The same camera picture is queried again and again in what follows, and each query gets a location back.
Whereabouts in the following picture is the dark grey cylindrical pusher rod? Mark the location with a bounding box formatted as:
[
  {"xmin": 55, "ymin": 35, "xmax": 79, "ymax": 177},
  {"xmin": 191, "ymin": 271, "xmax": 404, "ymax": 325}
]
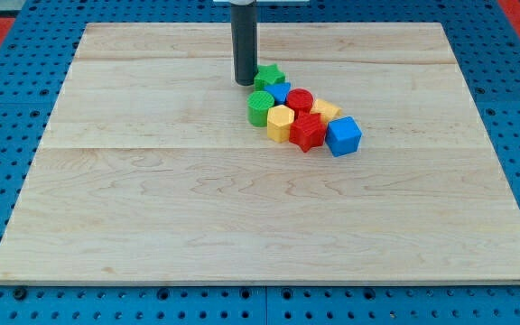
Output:
[{"xmin": 230, "ymin": 3, "xmax": 257, "ymax": 86}]

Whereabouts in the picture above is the red cylinder block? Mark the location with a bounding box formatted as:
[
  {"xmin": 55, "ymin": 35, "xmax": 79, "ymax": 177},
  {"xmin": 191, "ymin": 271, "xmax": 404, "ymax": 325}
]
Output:
[{"xmin": 285, "ymin": 88, "xmax": 314, "ymax": 114}]

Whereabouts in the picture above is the yellow tilted block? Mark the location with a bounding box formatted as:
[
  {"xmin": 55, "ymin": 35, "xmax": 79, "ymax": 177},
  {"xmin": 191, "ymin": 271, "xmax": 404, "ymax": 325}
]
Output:
[{"xmin": 310, "ymin": 98, "xmax": 342, "ymax": 125}]

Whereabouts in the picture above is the blue cube block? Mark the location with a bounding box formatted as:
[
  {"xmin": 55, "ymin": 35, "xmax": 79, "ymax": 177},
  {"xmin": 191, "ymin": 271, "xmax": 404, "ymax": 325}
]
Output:
[{"xmin": 325, "ymin": 116, "xmax": 362, "ymax": 157}]

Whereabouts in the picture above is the red star block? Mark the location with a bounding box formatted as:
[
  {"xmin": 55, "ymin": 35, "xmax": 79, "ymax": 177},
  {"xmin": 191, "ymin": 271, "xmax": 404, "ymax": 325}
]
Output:
[{"xmin": 289, "ymin": 112, "xmax": 327, "ymax": 153}]

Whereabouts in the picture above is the blue triangle block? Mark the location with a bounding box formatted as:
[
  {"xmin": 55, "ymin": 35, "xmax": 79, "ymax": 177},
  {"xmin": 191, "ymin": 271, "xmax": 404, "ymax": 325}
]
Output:
[{"xmin": 264, "ymin": 82, "xmax": 292, "ymax": 106}]

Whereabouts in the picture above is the light wooden board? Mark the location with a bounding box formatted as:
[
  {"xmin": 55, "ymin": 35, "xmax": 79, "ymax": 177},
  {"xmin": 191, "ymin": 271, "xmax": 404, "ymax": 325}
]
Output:
[{"xmin": 0, "ymin": 23, "xmax": 520, "ymax": 286}]

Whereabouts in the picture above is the green cylinder block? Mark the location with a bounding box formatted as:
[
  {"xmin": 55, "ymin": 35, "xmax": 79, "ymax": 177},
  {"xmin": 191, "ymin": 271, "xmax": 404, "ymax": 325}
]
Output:
[{"xmin": 246, "ymin": 90, "xmax": 274, "ymax": 127}]

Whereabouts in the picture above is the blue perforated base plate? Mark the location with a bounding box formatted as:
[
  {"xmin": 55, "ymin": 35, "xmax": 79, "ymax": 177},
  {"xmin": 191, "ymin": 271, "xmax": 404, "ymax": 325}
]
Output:
[{"xmin": 0, "ymin": 1, "xmax": 520, "ymax": 324}]

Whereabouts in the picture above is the green star block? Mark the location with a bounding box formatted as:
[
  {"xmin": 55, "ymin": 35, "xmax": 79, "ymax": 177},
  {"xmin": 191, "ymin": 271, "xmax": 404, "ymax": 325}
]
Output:
[{"xmin": 254, "ymin": 64, "xmax": 286, "ymax": 90}]

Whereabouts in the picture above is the yellow hexagon block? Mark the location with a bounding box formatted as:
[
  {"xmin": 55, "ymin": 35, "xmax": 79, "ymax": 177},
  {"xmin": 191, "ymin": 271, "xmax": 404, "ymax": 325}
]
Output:
[{"xmin": 267, "ymin": 105, "xmax": 294, "ymax": 143}]

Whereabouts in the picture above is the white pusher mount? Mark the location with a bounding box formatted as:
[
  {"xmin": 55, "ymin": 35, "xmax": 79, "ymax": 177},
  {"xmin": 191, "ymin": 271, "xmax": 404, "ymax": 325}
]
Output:
[{"xmin": 212, "ymin": 0, "xmax": 309, "ymax": 5}]

